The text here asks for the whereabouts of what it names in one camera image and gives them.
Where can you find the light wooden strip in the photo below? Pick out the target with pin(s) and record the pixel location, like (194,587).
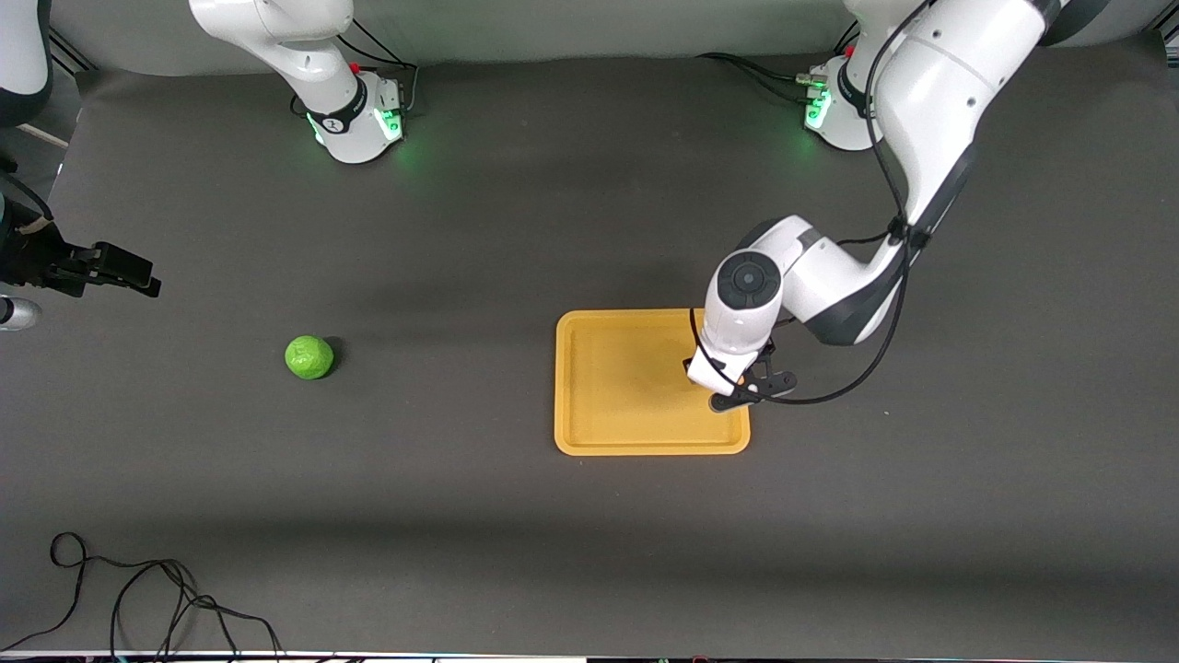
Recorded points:
(46,136)

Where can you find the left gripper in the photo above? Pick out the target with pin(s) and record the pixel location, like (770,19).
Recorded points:
(686,363)

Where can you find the green toy apple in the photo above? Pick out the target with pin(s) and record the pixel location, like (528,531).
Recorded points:
(309,357)

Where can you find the dark metal frame rail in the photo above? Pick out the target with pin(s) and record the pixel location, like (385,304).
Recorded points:
(69,51)

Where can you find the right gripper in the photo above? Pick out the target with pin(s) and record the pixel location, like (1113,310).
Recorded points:
(35,259)

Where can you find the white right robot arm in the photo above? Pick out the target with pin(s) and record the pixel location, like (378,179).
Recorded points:
(313,55)

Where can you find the yellow plastic tray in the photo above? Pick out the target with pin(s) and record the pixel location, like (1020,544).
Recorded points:
(626,405)

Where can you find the dark grey table cover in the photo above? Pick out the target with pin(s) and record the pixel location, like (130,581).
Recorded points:
(461,516)

